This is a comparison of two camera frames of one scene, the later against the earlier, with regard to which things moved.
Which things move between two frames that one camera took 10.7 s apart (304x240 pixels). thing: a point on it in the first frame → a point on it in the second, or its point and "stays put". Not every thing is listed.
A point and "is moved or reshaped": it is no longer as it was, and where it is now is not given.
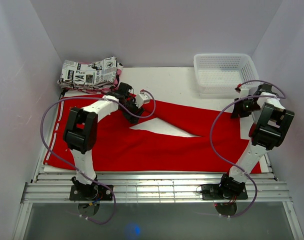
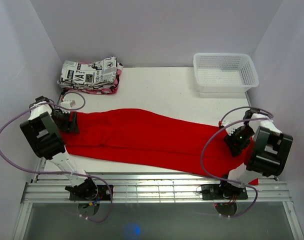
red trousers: (58, 158) is moved or reshaped
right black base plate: (213, 192) stays put
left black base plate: (91, 192) stays put
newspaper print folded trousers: (97, 75) stays put
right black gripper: (237, 111) → (230, 140)
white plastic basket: (219, 74) stays put
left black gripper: (133, 101) → (71, 126)
